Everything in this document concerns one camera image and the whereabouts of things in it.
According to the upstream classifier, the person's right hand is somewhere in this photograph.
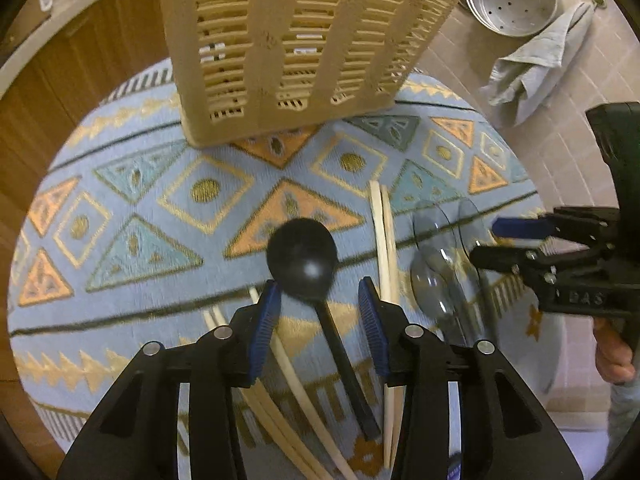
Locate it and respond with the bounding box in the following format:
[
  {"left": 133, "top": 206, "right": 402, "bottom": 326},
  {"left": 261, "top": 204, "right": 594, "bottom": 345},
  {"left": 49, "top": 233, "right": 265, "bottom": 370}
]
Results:
[{"left": 593, "top": 318, "right": 636, "bottom": 384}]

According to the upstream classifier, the grey hanging towel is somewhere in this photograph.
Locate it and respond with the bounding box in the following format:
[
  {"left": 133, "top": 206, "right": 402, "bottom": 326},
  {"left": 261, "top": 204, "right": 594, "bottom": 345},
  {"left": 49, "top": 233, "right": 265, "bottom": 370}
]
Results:
[{"left": 480, "top": 2, "right": 596, "bottom": 127}]

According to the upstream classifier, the clear plastic spoon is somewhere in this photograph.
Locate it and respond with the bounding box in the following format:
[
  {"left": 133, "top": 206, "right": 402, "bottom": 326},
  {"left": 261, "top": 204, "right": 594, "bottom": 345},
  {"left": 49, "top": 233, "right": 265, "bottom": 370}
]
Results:
[
  {"left": 410, "top": 248, "right": 474, "bottom": 347},
  {"left": 412, "top": 198, "right": 499, "bottom": 347}
]

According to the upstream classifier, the patterned blue tablecloth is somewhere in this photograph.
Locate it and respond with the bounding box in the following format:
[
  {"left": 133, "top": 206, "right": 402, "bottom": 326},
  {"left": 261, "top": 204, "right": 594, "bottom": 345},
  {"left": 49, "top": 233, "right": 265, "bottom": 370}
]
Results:
[{"left": 8, "top": 61, "right": 561, "bottom": 450}]

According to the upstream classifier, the beige plastic utensil basket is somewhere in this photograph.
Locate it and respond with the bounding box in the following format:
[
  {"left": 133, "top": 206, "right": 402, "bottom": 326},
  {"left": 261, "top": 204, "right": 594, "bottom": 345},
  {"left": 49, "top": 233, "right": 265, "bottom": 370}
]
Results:
[{"left": 160, "top": 0, "right": 460, "bottom": 148}]

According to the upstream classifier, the black plastic spoon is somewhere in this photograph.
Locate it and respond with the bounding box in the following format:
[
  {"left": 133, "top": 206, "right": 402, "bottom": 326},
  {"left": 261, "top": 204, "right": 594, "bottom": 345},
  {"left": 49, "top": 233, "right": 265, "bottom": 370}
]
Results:
[{"left": 266, "top": 218, "right": 381, "bottom": 441}]

